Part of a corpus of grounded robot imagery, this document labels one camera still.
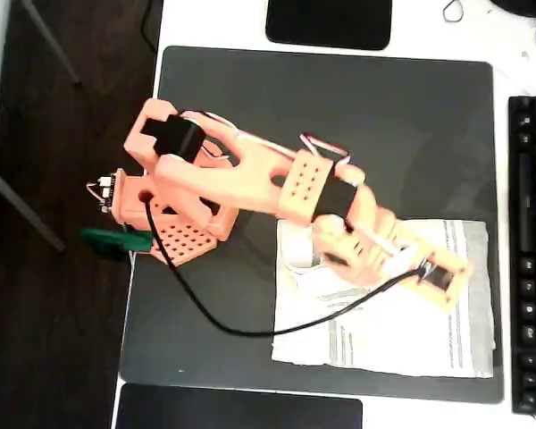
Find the dark round object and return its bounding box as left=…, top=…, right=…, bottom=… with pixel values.
left=490, top=0, right=536, bottom=19

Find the robot controller circuit board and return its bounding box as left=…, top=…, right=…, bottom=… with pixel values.
left=86, top=169, right=122, bottom=214

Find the grey metal furniture leg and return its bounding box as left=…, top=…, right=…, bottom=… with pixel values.
left=0, top=169, right=67, bottom=253
left=21, top=0, right=82, bottom=87

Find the green table clamp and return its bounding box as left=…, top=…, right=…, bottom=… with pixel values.
left=80, top=226, right=155, bottom=263

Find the dark flat tablet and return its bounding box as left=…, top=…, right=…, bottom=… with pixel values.
left=113, top=383, right=364, bottom=429

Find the white grey-striped towel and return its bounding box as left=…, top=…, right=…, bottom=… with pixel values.
left=271, top=217, right=496, bottom=380

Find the black camera cable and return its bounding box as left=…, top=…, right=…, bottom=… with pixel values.
left=141, top=195, right=430, bottom=339

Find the orange gripper camera mount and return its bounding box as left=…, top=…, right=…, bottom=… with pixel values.
left=401, top=248, right=472, bottom=314

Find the small black mouse pad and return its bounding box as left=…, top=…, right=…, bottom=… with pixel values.
left=264, top=0, right=393, bottom=52

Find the large black desk mat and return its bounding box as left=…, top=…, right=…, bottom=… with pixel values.
left=117, top=44, right=506, bottom=406

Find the black keyboard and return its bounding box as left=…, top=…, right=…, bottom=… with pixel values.
left=507, top=94, right=536, bottom=416

